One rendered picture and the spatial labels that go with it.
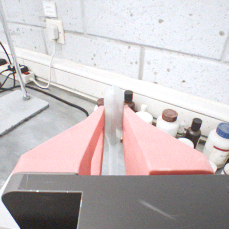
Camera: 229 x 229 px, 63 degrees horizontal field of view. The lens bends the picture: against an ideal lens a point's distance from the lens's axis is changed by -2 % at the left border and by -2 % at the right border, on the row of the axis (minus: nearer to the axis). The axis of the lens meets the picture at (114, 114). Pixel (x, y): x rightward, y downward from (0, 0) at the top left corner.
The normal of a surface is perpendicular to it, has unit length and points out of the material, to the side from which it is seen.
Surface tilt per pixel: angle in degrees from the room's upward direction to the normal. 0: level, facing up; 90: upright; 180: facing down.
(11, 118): 0
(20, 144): 0
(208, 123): 90
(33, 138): 0
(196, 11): 90
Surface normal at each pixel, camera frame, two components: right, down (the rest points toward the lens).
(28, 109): 0.00, -0.80
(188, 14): -0.54, 0.50
